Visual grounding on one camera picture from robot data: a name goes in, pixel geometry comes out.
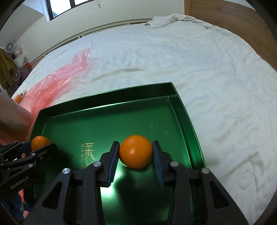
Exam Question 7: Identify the small orange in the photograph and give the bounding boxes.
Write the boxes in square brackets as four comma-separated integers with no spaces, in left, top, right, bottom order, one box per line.
[31,136,51,152]

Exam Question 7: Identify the person left forearm hand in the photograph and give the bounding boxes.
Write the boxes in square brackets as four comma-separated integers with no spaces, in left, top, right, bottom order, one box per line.
[0,91,32,145]

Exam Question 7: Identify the green tray box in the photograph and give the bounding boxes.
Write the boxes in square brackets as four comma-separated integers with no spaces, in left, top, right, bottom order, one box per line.
[24,83,205,224]

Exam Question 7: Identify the carrot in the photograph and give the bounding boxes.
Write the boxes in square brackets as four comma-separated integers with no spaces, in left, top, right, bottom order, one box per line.
[14,94,23,104]

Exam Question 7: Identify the pink plastic sheet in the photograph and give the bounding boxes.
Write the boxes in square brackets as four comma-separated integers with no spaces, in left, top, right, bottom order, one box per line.
[20,49,90,141]

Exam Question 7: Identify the olive coat on rack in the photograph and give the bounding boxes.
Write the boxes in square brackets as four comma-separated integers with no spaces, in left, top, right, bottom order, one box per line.
[0,49,17,89]

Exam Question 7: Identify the small white fan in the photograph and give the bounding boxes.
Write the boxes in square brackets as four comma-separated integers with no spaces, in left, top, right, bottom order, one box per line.
[4,41,15,54]

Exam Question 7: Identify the window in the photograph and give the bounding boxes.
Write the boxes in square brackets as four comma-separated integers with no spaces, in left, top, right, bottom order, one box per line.
[41,0,92,22]

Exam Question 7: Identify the crumpled white blanket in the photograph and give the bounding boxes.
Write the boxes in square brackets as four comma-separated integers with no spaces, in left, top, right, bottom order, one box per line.
[144,14,214,29]

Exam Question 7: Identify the wooden headboard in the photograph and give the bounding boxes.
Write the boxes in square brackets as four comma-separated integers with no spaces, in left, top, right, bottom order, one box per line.
[184,1,276,69]

